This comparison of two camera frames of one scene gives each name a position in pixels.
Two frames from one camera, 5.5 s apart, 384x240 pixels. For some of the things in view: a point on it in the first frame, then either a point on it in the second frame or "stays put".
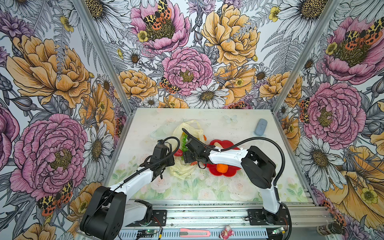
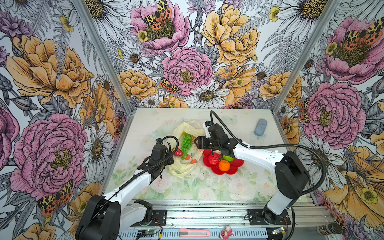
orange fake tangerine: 222,168 stays put
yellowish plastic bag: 179,168 stays put
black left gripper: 170,156 stays put
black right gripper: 186,157 to 202,142
